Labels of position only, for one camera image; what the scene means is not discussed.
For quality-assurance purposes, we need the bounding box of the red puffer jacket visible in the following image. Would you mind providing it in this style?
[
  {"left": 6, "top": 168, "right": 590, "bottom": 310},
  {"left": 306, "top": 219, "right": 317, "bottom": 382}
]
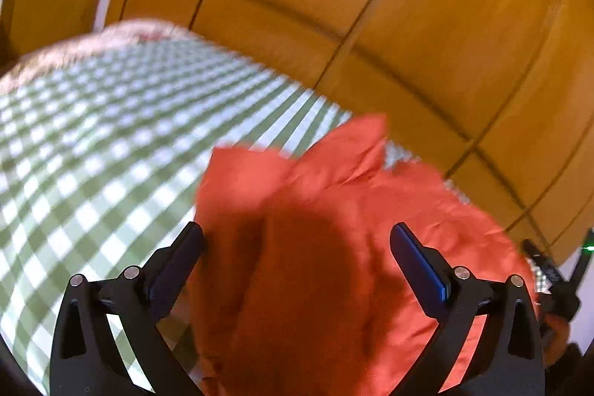
[{"left": 186, "top": 113, "right": 542, "bottom": 396}]

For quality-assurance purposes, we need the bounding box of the green checked blanket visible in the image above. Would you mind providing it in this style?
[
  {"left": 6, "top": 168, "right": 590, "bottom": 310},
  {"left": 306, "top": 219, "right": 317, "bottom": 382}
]
[{"left": 0, "top": 36, "right": 465, "bottom": 396}]

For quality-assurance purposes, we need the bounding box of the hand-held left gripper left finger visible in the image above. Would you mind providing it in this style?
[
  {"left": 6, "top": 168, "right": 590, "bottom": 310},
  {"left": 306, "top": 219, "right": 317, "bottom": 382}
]
[{"left": 49, "top": 220, "right": 206, "bottom": 396}]

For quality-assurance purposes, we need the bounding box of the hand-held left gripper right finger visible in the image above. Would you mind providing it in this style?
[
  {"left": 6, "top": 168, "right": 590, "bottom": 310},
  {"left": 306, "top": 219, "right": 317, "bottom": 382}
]
[{"left": 390, "top": 222, "right": 546, "bottom": 396}]

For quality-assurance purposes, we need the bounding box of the wooden wardrobe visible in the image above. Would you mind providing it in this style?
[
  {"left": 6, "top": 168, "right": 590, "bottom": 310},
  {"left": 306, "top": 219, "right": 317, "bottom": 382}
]
[{"left": 107, "top": 0, "right": 594, "bottom": 268}]

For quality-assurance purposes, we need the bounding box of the floral bed sheet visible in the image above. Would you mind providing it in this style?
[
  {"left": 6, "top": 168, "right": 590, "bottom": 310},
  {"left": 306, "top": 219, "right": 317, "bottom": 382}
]
[{"left": 0, "top": 18, "right": 192, "bottom": 96}]

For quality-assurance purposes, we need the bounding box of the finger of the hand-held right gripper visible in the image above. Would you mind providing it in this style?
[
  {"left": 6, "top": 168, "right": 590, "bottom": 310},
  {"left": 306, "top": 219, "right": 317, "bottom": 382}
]
[{"left": 520, "top": 238, "right": 565, "bottom": 286}]

